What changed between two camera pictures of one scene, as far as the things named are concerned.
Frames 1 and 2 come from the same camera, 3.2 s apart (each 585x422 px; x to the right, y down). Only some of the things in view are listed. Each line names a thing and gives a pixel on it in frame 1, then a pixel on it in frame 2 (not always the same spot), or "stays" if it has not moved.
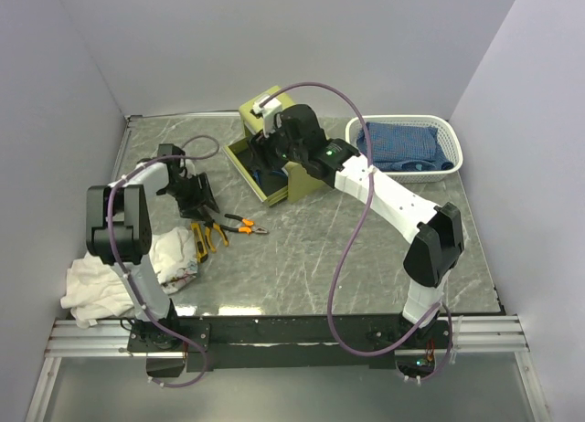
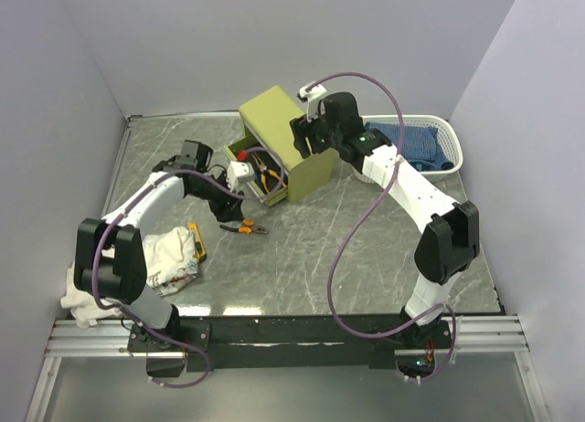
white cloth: (97, 290) stays
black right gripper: (260, 145) → (298, 127)
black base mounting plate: (289, 342) stays
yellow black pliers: (209, 225) → (265, 173)
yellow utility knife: (199, 241) stays
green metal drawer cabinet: (292, 183) stays
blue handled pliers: (257, 174) → (259, 182)
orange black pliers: (249, 228) stays
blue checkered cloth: (398, 147) stays
